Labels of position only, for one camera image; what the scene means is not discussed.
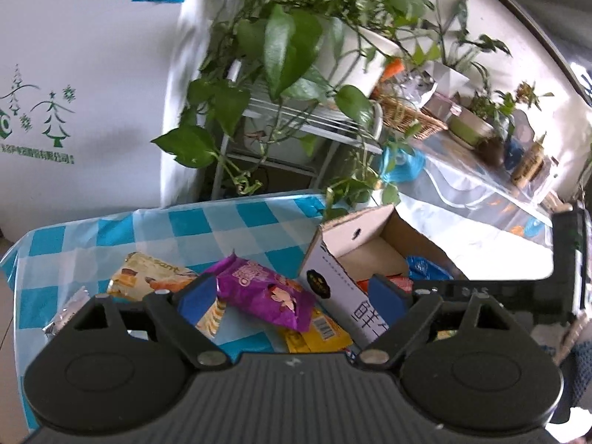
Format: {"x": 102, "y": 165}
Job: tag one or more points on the pothos plant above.
{"x": 282, "y": 41}

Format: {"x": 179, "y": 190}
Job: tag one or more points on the white metal plant rack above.
{"x": 323, "y": 125}

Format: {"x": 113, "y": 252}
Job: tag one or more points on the white geometric plant pot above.
{"x": 451, "y": 78}

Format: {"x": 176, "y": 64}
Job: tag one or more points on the silver foil snack packet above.
{"x": 69, "y": 310}

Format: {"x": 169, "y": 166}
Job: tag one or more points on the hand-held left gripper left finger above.
{"x": 199, "y": 300}

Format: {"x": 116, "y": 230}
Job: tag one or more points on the white refrigerator with green print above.
{"x": 92, "y": 55}

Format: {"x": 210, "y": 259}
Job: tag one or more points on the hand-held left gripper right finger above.
{"x": 384, "y": 296}

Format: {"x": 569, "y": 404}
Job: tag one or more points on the cardboard box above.
{"x": 333, "y": 282}

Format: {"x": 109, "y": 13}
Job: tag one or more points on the brown clay teapot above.
{"x": 491, "y": 152}

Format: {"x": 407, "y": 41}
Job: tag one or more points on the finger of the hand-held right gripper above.
{"x": 518, "y": 289}

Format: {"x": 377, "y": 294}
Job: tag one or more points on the large white plant pot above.
{"x": 356, "y": 64}

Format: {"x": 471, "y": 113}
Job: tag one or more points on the dark blue snack packet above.
{"x": 428, "y": 268}

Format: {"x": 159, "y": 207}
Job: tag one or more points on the patterned table cover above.
{"x": 462, "y": 203}

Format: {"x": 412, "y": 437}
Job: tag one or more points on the small green potted plant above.
{"x": 490, "y": 104}

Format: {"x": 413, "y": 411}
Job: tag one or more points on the green white plant pot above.
{"x": 467, "y": 132}

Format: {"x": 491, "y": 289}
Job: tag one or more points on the yellow orange snack packet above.
{"x": 138, "y": 277}

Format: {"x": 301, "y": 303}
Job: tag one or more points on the yellow barcode snack packet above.
{"x": 319, "y": 333}

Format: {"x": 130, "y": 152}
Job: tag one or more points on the blue plastic bag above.
{"x": 407, "y": 166}

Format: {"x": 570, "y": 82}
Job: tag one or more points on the blue white checkered tablecloth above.
{"x": 152, "y": 236}

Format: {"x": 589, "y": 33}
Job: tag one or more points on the wicker basket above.
{"x": 407, "y": 118}

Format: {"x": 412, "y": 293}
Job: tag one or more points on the golden label jar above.
{"x": 527, "y": 166}

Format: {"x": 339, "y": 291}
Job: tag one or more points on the blue container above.
{"x": 514, "y": 155}

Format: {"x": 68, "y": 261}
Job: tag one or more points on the purple snack packet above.
{"x": 263, "y": 293}

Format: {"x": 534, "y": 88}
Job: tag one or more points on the dark cloth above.
{"x": 578, "y": 379}

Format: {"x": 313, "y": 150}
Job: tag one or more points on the yellow zigzag-edge snack packet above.
{"x": 215, "y": 317}

